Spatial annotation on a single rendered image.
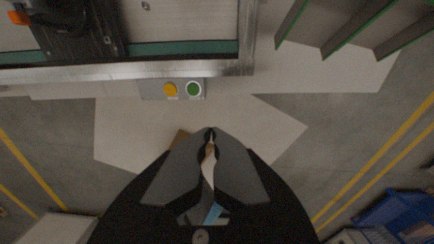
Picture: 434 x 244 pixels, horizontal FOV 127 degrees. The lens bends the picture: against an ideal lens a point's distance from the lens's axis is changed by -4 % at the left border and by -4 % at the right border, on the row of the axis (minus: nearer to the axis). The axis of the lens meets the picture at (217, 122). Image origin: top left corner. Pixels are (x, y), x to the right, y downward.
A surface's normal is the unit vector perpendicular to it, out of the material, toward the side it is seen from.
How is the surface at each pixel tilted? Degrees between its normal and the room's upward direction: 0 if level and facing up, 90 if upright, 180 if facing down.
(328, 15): 45
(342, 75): 0
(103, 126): 0
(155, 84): 0
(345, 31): 90
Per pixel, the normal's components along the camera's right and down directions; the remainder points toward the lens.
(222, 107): 0.01, 0.46
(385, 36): -0.11, 0.95
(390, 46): -0.99, -0.14
